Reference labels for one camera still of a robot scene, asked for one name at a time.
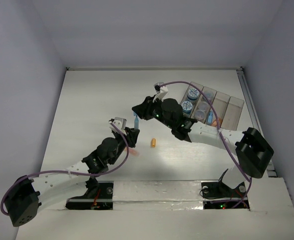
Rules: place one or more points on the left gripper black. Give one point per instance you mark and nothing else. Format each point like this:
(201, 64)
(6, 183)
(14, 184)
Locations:
(129, 137)

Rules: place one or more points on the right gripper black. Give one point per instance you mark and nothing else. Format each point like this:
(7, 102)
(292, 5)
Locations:
(143, 109)

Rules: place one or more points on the blue marker pen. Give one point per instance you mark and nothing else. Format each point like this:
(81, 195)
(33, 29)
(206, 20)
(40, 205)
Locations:
(136, 121)

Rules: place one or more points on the orange marker pen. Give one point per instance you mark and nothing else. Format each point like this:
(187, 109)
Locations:
(133, 152)

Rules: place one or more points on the small orange cap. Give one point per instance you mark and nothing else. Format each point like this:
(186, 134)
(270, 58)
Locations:
(153, 143)

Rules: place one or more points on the blue lid round jar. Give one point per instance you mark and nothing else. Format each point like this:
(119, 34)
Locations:
(193, 94)
(187, 107)

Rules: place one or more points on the clear jar of clips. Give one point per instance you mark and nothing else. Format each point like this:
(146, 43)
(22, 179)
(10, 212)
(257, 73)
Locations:
(203, 106)
(200, 115)
(209, 94)

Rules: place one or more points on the blue marker cap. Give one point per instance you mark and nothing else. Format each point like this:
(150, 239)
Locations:
(209, 118)

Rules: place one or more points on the orange marker cap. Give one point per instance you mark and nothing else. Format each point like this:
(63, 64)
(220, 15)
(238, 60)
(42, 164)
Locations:
(217, 122)

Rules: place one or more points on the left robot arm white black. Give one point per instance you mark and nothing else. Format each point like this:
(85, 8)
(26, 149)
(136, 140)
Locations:
(31, 193)

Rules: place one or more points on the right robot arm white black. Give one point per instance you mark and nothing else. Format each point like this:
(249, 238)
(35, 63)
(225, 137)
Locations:
(248, 149)

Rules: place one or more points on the clear four-compartment organizer tray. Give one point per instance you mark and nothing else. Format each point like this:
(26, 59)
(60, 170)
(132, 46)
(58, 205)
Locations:
(223, 106)

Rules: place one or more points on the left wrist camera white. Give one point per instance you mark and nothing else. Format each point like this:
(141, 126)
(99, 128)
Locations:
(117, 123)

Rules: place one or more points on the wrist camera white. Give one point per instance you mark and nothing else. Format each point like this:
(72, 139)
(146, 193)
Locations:
(117, 123)
(161, 91)

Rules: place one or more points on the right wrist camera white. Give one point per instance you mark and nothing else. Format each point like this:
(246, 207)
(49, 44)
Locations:
(161, 91)

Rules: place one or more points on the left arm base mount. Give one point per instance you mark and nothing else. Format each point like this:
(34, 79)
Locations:
(98, 196)

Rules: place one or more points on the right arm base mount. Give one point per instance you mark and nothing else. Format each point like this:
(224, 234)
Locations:
(218, 196)

